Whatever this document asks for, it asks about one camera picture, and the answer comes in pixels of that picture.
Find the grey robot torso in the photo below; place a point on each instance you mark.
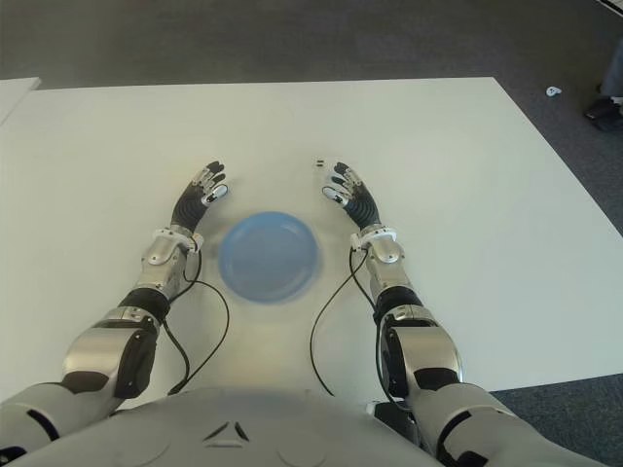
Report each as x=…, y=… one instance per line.
x=219, y=428

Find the black shoe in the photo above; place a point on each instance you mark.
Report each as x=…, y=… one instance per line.
x=606, y=114

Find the white charger block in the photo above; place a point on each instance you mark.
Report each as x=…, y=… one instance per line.
x=323, y=161

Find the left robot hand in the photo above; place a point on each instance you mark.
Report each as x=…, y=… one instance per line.
x=192, y=206

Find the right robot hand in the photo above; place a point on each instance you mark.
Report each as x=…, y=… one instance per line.
x=360, y=204

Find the neighbouring white table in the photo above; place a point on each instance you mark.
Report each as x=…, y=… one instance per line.
x=12, y=95

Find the blue plastic plate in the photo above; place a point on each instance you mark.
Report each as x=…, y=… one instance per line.
x=270, y=258

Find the small white floor object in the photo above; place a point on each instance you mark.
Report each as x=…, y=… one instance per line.
x=552, y=91

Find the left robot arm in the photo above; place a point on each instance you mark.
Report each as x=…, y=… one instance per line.
x=97, y=345

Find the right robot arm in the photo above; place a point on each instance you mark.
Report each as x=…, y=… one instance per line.
x=428, y=340

